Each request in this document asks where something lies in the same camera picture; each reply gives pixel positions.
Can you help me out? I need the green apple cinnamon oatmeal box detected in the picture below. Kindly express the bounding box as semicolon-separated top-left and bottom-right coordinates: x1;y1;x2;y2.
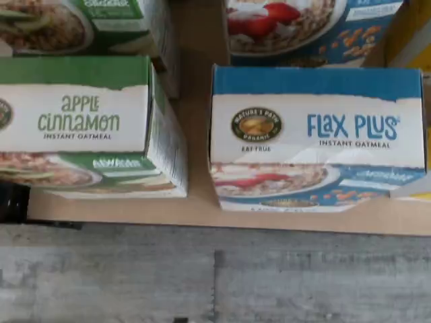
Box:
0;0;181;99
0;55;189;199

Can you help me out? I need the yellow purely elizabeth box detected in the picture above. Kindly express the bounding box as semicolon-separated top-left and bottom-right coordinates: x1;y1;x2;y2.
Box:
390;72;431;203

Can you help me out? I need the blue flax plus oatmeal box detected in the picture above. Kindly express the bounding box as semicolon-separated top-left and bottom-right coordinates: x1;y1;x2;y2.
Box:
226;0;405;68
209;64;427;213

